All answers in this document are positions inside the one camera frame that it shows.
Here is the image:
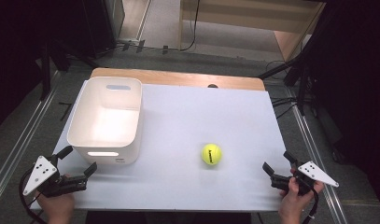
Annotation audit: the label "light wooden furniture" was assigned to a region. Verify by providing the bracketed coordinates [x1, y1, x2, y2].
[177, 0, 328, 63]

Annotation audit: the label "dark cabinet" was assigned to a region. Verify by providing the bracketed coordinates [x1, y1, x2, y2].
[81, 0, 126, 59]

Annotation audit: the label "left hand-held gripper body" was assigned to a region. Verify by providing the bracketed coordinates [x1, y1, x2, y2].
[22, 154, 88, 199]

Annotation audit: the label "black floor tape mark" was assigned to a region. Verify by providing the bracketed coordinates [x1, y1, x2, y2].
[58, 101, 74, 122]

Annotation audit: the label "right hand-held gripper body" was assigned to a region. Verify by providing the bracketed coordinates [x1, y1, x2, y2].
[270, 160, 340, 196]

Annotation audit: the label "black hanging cable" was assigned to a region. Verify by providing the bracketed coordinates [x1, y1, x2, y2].
[179, 0, 201, 52]

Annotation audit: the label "person's left hand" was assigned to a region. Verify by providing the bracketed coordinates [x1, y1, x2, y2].
[34, 173, 77, 224]

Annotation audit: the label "black tripod stand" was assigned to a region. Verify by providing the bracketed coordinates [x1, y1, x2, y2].
[257, 18, 322, 117]

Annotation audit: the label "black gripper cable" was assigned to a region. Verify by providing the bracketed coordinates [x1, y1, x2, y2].
[301, 188, 320, 224]
[18, 167, 48, 224]

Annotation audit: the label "person's right hand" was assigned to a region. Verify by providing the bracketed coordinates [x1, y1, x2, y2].
[277, 167, 325, 224]

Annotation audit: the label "yellow tennis ball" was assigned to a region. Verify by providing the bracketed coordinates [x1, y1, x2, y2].
[201, 143, 223, 166]

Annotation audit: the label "metal floor rail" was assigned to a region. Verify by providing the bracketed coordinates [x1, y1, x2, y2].
[285, 88, 350, 224]
[0, 71, 62, 213]

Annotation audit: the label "black floor cables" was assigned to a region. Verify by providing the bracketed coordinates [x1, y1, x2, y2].
[265, 60, 303, 120]

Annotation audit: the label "white table cover sheet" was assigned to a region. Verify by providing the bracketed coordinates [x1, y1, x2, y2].
[30, 81, 292, 213]

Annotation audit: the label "white plastic storage bin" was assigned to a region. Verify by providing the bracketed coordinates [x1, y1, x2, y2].
[66, 76, 144, 166]

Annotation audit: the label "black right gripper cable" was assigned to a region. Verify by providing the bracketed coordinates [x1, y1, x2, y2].
[301, 188, 320, 224]

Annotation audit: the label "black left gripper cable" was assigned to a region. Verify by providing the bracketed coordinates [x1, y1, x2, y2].
[18, 167, 48, 224]

